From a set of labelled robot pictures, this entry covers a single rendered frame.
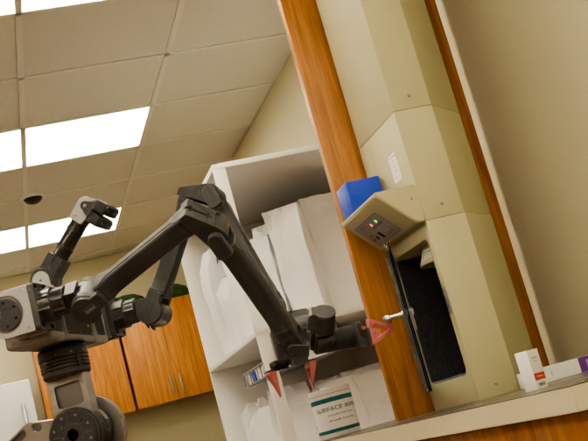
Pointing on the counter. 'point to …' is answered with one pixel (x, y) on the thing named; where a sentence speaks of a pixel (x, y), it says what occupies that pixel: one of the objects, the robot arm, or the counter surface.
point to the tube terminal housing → (455, 247)
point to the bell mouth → (427, 258)
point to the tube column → (384, 59)
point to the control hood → (389, 212)
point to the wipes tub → (334, 411)
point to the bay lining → (431, 319)
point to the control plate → (377, 229)
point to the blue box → (357, 193)
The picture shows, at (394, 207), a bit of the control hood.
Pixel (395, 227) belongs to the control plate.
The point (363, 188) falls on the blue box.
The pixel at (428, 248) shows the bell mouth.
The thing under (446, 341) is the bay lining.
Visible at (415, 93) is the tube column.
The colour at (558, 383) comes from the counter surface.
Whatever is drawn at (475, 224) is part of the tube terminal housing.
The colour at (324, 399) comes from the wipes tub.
